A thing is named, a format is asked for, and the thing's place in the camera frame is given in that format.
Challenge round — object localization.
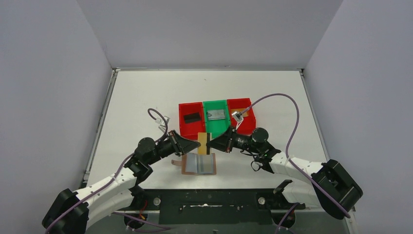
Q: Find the green middle bin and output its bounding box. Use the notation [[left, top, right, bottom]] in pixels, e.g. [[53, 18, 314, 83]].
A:
[[203, 100, 230, 138]]

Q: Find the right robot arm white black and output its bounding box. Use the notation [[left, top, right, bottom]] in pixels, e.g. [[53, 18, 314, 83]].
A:
[[207, 127, 363, 219]]

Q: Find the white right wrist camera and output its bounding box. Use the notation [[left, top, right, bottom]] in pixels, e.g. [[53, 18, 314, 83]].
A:
[[231, 113, 244, 130]]

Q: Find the right red bin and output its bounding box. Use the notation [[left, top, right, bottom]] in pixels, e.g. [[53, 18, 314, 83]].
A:
[[226, 98, 256, 135]]

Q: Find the left red bin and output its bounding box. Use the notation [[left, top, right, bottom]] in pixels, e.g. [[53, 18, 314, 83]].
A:
[[178, 102, 206, 140]]

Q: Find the red bin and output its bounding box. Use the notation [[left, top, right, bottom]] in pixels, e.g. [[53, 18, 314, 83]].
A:
[[226, 98, 256, 135], [178, 102, 206, 140]]

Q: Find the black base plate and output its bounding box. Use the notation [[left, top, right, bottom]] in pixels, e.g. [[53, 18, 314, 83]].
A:
[[122, 189, 292, 225]]

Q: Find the silver grey card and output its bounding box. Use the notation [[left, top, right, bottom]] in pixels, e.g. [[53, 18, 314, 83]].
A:
[[206, 109, 225, 121]]

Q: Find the orange gold card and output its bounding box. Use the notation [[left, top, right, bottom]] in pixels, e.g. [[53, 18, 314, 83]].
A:
[[229, 108, 248, 117]]

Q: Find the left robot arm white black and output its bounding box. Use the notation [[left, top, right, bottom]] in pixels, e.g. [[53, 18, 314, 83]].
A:
[[42, 130, 201, 234]]

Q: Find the gold credit card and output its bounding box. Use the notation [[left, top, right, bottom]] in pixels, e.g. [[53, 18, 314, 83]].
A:
[[197, 132, 211, 155]]

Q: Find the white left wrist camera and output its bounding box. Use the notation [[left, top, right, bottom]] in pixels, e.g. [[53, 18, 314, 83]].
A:
[[155, 116, 170, 132]]

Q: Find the aluminium frame rail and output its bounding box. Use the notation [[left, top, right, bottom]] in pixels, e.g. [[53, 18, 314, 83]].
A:
[[64, 190, 356, 214]]

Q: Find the brown leather card holder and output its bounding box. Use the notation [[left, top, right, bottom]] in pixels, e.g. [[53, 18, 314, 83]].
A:
[[171, 153, 217, 176]]

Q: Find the black card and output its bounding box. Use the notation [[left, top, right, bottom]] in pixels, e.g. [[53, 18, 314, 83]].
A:
[[183, 112, 202, 124]]

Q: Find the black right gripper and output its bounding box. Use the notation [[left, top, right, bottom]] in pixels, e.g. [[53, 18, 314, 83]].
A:
[[207, 125, 262, 154]]

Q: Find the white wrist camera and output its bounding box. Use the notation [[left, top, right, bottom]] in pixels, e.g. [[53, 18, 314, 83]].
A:
[[155, 116, 170, 132], [231, 113, 244, 130]]

